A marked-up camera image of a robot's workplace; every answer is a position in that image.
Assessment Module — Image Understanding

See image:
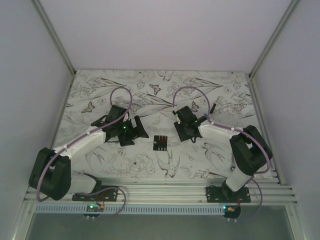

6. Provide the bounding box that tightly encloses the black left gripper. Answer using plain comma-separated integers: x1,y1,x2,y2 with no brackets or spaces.
116,115,148,147

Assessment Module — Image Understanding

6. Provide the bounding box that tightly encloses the black fuse box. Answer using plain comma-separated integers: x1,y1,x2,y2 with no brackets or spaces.
153,135,168,152

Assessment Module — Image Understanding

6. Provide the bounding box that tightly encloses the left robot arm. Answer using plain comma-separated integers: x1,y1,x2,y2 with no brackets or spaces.
28,105,148,201

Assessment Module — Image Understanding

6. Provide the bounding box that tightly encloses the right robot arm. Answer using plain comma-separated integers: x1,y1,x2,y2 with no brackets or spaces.
172,106,273,203

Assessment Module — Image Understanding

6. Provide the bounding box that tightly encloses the silver ratchet wrench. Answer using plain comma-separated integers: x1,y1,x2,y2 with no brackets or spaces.
229,155,237,172

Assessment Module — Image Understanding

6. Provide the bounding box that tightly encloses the left controller board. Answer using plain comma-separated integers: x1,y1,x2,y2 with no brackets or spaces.
83,203,105,220

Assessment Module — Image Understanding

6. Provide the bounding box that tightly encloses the controller board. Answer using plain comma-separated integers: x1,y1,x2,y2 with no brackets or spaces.
83,203,105,220
223,205,241,222

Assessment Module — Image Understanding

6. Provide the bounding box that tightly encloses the right controller board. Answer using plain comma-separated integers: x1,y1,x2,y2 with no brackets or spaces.
223,205,241,222

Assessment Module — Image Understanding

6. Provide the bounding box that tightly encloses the black handled screwdriver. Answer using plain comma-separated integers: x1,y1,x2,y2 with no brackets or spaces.
209,96,220,115

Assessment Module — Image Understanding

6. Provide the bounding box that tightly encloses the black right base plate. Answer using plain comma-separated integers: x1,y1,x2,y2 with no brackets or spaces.
205,185,251,203

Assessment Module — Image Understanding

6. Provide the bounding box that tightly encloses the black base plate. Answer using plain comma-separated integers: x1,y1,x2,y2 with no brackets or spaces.
205,185,251,203
72,186,119,202

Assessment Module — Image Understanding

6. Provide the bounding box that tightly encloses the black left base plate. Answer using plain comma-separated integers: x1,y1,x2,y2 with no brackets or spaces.
72,186,119,202

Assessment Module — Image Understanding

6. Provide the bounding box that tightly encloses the slotted cable duct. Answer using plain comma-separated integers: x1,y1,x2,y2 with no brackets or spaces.
35,203,224,216

